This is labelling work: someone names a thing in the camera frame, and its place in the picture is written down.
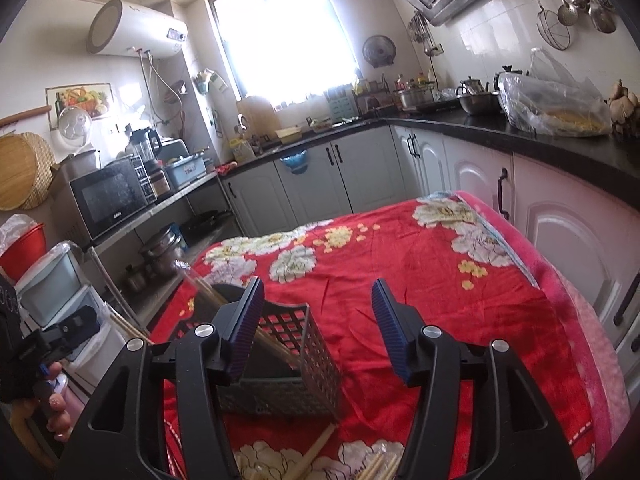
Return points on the dark kettle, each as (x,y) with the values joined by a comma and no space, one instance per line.
(506,77)

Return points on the wooden rolling pin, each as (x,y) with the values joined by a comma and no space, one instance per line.
(25,116)

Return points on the large steel pot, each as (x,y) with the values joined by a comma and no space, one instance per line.
(160,255)

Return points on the stone shelf unit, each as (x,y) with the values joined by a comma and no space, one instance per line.
(165,205)

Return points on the red plastic bucket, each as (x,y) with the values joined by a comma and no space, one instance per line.
(25,255)

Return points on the round woven mat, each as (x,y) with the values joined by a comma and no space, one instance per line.
(46,160)

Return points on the grey perforated utensil basket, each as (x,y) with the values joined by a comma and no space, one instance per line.
(317,355)

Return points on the grey round wall fan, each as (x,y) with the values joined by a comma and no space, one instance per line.
(378,51)

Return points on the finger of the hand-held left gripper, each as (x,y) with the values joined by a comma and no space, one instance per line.
(75,332)

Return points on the group of condiment bottles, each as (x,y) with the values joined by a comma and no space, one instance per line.
(417,80)

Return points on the blue plastic bag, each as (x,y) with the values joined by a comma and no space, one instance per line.
(295,162)

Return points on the small white fan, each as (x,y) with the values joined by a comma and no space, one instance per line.
(75,125)

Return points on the white lower cabinets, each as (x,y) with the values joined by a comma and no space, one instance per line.
(310,180)

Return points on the small hanging utensil rack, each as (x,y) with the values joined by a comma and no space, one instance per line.
(420,30)

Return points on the small steel pot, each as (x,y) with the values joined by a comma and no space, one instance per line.
(135,280)

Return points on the black frying pan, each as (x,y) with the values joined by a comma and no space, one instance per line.
(200,225)

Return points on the round bamboo board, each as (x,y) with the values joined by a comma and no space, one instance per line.
(15,170)

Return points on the steel mixing bowl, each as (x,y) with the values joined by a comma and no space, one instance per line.
(477,105)

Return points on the blue plastic box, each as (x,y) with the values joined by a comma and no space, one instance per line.
(185,172)

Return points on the clear bag of noodles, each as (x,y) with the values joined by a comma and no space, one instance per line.
(550,110)

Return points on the white water heater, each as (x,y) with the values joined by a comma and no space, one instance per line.
(145,30)

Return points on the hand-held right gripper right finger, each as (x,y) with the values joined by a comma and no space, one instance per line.
(395,335)

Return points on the ginger roots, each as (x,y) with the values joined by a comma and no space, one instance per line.
(625,107)

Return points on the yellow dish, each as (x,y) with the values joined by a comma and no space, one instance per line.
(288,133)

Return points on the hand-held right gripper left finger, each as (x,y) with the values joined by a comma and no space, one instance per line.
(245,332)

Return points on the steel kettle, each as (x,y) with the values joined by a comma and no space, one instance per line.
(470,86)

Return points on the person's left hand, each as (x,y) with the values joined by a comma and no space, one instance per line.
(57,402)

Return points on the red floral blanket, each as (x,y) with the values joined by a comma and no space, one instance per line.
(425,260)

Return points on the wooden chopsticks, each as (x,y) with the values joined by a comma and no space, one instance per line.
(131,330)
(315,450)
(370,467)
(200,285)
(392,466)

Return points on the brown lidded jar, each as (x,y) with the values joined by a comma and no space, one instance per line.
(160,182)

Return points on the kitchen window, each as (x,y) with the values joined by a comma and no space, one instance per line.
(285,35)

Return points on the steel cooking pot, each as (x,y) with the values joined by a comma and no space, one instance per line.
(415,100)

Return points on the black kitchen countertop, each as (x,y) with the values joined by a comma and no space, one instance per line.
(550,145)

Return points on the black microwave oven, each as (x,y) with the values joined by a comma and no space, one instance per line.
(110,200)

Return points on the teal knife block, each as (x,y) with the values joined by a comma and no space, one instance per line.
(342,107)

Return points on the fruit wall poster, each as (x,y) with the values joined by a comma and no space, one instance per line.
(82,97)

